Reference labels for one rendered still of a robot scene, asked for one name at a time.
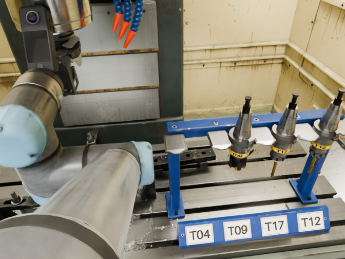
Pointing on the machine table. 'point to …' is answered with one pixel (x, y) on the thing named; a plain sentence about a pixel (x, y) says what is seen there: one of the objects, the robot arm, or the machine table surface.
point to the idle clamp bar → (203, 154)
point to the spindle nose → (57, 13)
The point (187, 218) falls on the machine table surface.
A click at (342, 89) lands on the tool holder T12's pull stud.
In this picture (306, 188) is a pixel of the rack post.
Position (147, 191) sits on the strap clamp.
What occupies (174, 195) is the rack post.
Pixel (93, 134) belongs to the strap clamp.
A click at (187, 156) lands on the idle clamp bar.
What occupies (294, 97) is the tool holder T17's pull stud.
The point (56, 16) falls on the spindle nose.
